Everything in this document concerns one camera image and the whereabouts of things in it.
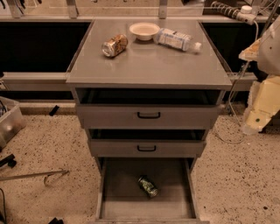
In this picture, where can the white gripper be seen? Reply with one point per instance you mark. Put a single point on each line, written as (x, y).
(269, 53)

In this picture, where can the green soda can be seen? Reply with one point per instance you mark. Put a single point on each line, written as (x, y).
(147, 186)

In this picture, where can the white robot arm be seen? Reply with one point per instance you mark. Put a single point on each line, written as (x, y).
(265, 52)

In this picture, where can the grey drawer cabinet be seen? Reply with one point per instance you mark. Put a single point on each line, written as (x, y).
(144, 64)

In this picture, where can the bottom grey drawer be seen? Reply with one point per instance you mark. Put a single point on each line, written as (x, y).
(122, 201)

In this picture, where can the grey drawer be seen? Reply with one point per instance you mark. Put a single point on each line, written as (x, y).
(122, 201)
(146, 143)
(127, 108)

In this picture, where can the middle grey drawer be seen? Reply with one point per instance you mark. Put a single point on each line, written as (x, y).
(146, 143)

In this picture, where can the top grey drawer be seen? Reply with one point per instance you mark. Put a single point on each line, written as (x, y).
(127, 108)

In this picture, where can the gold brown soda can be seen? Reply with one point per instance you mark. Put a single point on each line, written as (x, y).
(115, 45)

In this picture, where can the white power strip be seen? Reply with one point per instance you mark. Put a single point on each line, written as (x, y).
(244, 14)

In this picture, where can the clear plastic water bottle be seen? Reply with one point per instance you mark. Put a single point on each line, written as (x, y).
(177, 40)

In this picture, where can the white bowl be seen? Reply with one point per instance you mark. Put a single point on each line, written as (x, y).
(144, 31)

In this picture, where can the metal hook rod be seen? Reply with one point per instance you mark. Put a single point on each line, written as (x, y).
(30, 177)

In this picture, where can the black clip on floor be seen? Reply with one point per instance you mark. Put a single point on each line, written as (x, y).
(54, 110)

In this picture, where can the clear plastic storage bin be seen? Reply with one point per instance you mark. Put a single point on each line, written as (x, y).
(11, 120)

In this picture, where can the black tool on floor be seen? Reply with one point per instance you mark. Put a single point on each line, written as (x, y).
(10, 161)

